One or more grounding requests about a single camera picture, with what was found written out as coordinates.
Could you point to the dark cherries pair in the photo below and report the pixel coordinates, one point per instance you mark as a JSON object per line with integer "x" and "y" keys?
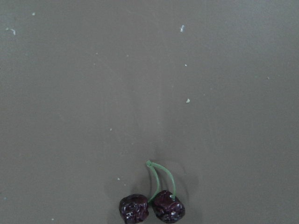
{"x": 167, "y": 207}

